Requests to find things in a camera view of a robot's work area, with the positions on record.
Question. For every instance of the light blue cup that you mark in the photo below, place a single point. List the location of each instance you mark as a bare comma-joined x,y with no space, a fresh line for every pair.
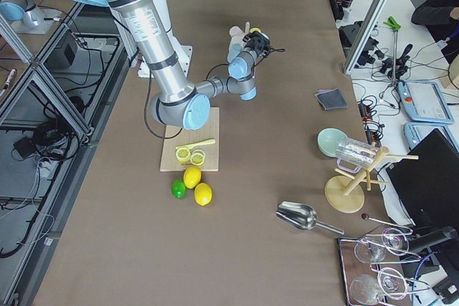
234,50

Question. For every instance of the cream white cup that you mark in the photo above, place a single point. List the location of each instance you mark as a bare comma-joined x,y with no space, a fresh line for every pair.
236,41

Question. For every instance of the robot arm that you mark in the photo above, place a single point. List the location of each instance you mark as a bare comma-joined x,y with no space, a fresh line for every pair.
180,102

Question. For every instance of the grey cloth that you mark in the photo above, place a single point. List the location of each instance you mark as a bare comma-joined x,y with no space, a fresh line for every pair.
331,99

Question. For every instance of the pink cup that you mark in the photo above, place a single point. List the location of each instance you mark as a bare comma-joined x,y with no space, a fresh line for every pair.
236,31

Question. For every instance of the yellow lemon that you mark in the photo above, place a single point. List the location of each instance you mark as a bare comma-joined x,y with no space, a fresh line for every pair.
203,194
192,176

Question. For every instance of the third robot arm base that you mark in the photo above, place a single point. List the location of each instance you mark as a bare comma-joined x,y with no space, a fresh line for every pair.
25,16

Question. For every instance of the yellow plastic knife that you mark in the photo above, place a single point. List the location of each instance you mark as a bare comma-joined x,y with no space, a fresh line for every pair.
197,144

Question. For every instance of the metal scoop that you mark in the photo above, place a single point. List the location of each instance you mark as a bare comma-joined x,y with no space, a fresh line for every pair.
303,216

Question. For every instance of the blue teach pendant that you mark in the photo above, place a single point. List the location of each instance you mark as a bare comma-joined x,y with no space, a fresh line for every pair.
423,101
415,132

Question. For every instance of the bamboo cutting board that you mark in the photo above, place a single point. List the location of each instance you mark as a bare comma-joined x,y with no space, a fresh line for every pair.
209,131

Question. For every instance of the aluminium frame post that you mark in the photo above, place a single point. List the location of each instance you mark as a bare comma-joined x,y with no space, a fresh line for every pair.
363,34

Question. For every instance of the green reacher grabber tool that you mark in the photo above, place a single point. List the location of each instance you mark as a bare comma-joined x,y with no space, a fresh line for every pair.
395,27

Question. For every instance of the black wire glass rack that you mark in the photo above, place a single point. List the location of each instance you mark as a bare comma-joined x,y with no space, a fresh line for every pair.
360,279

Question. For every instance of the wooden mug tree stand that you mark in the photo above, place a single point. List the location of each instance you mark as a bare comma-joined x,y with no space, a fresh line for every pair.
344,192

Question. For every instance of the green bowl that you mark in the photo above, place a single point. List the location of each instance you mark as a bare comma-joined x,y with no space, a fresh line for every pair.
328,140

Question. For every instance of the green lime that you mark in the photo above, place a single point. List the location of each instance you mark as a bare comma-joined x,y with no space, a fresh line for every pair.
178,188

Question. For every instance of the black-tipped stir stick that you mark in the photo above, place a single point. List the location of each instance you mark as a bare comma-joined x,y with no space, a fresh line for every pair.
367,217

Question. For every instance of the wine glass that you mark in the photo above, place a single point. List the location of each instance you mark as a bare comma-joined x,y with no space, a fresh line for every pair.
392,283
395,241
369,253

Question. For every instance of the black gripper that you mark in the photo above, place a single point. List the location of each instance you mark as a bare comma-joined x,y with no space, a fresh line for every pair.
255,41

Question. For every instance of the black power box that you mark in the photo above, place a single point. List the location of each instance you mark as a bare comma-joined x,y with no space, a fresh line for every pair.
66,52

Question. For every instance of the black monitor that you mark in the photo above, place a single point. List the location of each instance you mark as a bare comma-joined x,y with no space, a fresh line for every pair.
428,186

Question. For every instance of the seated person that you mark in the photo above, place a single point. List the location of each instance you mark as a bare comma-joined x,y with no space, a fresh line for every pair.
439,16

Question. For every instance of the clear glass pitcher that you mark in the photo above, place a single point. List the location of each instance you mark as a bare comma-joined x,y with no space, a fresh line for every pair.
352,155

